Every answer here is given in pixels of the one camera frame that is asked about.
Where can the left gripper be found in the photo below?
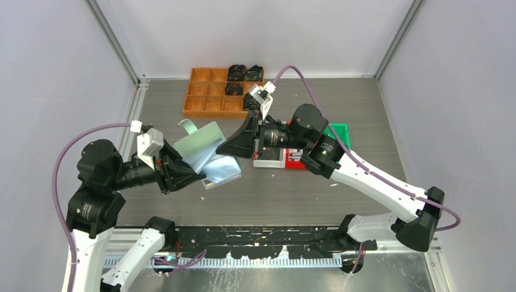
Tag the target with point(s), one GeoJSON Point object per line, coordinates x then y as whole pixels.
{"type": "Point", "coordinates": [171, 169]}

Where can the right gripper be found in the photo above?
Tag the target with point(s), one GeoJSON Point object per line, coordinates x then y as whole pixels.
{"type": "Point", "coordinates": [247, 141]}

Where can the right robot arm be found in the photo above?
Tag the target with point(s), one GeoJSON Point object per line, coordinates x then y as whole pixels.
{"type": "Point", "coordinates": [413, 212]}

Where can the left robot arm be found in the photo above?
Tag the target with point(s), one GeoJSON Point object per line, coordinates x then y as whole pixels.
{"type": "Point", "coordinates": [94, 209]}

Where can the white bin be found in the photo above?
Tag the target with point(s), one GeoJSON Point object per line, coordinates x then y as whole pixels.
{"type": "Point", "coordinates": [274, 158]}

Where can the black rolled item front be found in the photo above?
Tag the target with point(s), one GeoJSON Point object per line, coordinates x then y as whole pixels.
{"type": "Point", "coordinates": [250, 103]}

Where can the black rolled item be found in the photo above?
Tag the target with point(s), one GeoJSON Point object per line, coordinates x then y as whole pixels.
{"type": "Point", "coordinates": [250, 103]}
{"type": "Point", "coordinates": [233, 89]}
{"type": "Point", "coordinates": [236, 73]}
{"type": "Point", "coordinates": [254, 74]}

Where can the red bin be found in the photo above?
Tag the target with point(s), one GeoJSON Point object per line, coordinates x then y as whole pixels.
{"type": "Point", "coordinates": [293, 158]}

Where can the black rolled item middle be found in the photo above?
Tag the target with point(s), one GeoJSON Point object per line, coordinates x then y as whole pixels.
{"type": "Point", "coordinates": [233, 89]}

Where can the orange compartment tray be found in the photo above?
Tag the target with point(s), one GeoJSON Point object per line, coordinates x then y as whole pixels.
{"type": "Point", "coordinates": [205, 96]}

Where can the black rolled item back left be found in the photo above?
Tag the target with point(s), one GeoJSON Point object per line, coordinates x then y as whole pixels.
{"type": "Point", "coordinates": [236, 73]}

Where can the black rolled item back right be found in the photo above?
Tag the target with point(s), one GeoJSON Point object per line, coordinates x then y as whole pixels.
{"type": "Point", "coordinates": [254, 74]}

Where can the green bin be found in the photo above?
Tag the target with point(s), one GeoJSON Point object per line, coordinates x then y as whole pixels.
{"type": "Point", "coordinates": [342, 131]}

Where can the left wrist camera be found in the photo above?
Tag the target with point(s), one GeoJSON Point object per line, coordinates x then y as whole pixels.
{"type": "Point", "coordinates": [148, 146]}

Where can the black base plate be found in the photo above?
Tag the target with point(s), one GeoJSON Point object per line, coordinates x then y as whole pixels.
{"type": "Point", "coordinates": [259, 242]}

